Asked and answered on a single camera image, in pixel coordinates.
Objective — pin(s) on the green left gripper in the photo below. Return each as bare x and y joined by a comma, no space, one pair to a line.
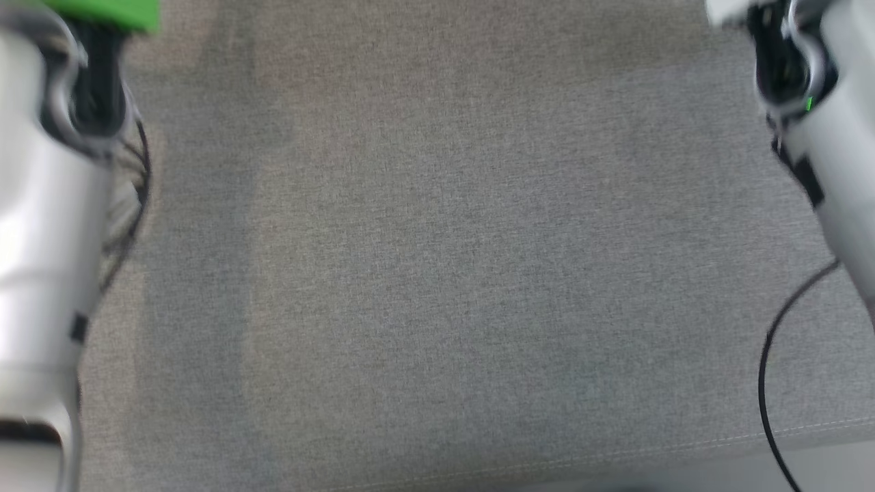
109,12

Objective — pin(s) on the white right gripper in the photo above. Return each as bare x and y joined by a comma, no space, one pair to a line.
728,10

